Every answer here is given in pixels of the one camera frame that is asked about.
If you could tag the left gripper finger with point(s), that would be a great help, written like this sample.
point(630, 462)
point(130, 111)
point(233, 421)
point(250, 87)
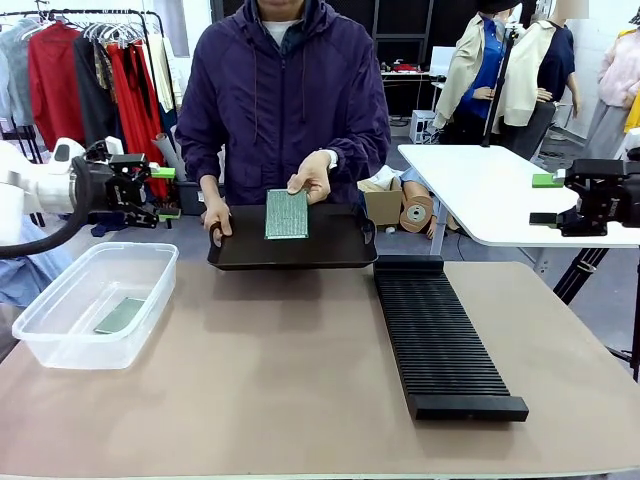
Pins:
point(160, 215)
point(162, 173)

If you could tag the black tripod pole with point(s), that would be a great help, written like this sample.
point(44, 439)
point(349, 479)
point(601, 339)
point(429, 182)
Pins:
point(500, 80)

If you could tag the person left hand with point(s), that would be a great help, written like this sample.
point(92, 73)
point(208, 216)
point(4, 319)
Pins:
point(315, 177)

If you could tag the dark grey storage bin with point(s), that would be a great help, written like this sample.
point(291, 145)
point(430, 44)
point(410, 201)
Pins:
point(190, 197)

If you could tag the mannequin beige coat blue shirt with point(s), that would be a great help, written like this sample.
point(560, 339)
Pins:
point(475, 70)

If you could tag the person right hand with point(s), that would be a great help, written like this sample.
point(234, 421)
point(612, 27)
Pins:
point(218, 215)

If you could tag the cream hanging garment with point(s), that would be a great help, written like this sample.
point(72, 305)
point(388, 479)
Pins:
point(160, 75)

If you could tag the clear plastic box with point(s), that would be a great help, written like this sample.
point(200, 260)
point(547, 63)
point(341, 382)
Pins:
point(75, 345)

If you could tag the black plastic tray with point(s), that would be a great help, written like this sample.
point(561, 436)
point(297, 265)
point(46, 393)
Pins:
point(330, 240)

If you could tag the black clothes rack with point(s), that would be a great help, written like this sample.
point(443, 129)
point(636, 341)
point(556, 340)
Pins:
point(150, 30)

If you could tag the black slotted PCB rack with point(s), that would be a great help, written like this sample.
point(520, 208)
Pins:
point(440, 340)

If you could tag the grey knit sweater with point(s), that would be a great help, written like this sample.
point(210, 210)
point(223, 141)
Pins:
point(14, 75)

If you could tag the green PCB board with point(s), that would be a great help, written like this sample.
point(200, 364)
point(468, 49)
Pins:
point(286, 215)
point(120, 315)

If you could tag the cardboard spool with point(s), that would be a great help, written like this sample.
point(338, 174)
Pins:
point(417, 214)

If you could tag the grey paper roll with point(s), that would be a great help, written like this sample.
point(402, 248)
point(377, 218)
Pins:
point(167, 152)

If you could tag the light blue cloth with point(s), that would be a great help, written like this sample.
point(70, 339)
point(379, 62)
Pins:
point(25, 272)

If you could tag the mannequin pink fluffy top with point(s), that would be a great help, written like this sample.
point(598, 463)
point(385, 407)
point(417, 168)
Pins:
point(615, 100)

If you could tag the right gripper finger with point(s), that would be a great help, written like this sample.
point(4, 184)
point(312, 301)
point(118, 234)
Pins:
point(544, 181)
point(545, 219)

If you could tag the person left forearm purple sleeve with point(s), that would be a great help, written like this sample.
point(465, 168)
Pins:
point(357, 150)

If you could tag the black camera tripod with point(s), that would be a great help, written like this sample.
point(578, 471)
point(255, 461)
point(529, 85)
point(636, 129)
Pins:
point(580, 275)

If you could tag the white table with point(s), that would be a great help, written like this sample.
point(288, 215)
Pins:
point(480, 190)

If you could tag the white monitor panel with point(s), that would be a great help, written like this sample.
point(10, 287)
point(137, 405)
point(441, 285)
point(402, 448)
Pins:
point(442, 60)

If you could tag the red cardigan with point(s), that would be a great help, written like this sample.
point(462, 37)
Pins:
point(52, 85)

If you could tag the black metal stand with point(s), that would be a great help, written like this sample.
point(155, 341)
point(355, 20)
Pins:
point(27, 145)

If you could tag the black hanging garment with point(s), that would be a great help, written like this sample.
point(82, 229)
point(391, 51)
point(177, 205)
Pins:
point(92, 95)

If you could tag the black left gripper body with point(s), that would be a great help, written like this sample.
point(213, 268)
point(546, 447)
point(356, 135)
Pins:
point(122, 187)

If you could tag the red hanging dress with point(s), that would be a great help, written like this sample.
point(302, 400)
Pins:
point(135, 115)

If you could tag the person right forearm purple sleeve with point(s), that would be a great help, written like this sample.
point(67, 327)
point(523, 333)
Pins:
point(200, 160)

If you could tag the person in purple jacket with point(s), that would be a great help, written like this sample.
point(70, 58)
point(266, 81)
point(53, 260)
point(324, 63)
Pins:
point(280, 90)

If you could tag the mannequin cream jacket navy top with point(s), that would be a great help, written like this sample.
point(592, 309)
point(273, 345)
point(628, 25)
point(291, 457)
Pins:
point(545, 75)

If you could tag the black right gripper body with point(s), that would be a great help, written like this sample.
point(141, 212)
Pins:
point(612, 192)

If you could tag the brown cardboard box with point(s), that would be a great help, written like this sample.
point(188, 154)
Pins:
point(382, 205)

